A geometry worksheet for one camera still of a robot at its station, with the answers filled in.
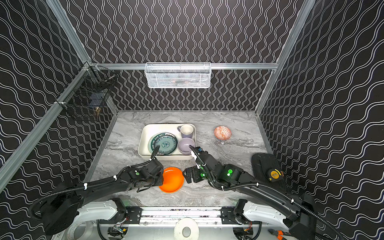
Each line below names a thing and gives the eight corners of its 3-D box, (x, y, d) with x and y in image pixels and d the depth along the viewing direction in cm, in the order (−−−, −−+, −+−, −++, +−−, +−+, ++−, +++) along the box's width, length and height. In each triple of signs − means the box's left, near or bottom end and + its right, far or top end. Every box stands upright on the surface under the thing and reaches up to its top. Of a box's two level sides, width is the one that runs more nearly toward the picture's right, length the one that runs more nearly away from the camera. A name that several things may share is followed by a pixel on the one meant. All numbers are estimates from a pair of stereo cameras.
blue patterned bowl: (221, 143, 104) (222, 138, 100) (212, 134, 109) (212, 129, 105) (231, 136, 107) (233, 132, 103) (222, 128, 113) (223, 123, 109)
